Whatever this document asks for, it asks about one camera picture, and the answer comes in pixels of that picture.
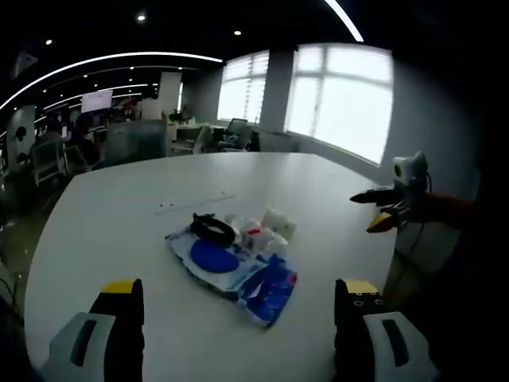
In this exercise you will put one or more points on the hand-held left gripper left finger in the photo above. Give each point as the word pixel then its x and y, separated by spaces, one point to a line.
pixel 97 338

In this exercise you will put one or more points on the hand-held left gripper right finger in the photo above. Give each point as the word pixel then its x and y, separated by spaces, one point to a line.
pixel 370 338

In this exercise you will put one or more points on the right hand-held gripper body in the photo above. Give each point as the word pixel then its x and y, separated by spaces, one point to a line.
pixel 409 169

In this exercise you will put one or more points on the white square box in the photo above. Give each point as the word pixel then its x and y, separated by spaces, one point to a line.
pixel 280 223

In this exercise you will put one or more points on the clear plastic item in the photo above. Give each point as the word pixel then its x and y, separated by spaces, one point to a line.
pixel 274 240

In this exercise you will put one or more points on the blue plastic snack packet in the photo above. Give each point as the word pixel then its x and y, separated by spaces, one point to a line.
pixel 268 292

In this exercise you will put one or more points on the white red small packet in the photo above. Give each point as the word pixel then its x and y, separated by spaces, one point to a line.
pixel 254 235

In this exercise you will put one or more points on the blue wet wipes pack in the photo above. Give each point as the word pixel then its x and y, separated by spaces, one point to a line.
pixel 214 254

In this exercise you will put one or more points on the large window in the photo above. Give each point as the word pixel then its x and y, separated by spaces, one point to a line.
pixel 338 99

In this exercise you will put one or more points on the grey office chair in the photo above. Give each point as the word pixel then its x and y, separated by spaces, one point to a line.
pixel 236 133

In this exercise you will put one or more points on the window with blinds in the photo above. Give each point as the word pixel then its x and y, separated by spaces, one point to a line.
pixel 242 87

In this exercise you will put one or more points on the white table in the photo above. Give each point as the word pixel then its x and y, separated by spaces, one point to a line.
pixel 199 191

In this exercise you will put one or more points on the white office chair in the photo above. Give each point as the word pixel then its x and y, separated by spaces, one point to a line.
pixel 203 139

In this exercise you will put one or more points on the grey partition cabinet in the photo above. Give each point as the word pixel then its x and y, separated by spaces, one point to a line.
pixel 135 141

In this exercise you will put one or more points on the wall screen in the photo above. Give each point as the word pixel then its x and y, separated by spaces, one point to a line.
pixel 96 100

